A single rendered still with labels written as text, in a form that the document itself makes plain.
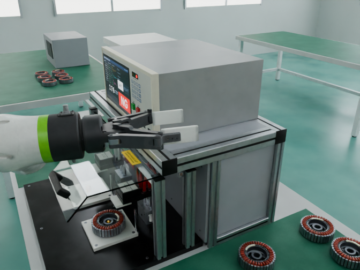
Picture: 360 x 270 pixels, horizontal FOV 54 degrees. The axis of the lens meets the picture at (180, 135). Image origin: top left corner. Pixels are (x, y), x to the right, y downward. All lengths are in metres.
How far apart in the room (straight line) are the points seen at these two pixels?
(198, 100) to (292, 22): 7.25
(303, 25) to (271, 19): 0.98
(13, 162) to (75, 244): 0.59
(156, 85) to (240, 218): 0.55
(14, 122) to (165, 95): 0.44
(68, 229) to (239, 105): 0.71
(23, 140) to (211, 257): 0.72
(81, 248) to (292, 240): 0.69
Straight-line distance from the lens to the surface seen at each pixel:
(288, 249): 1.25
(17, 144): 0.68
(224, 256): 1.18
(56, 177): 1.01
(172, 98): 0.99
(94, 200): 1.39
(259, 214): 1.29
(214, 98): 1.07
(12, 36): 5.74
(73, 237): 1.26
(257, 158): 1.14
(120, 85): 1.20
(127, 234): 1.21
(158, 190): 0.98
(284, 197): 1.48
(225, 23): 7.07
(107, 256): 1.16
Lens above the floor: 1.57
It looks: 25 degrees down
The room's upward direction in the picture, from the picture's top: straight up
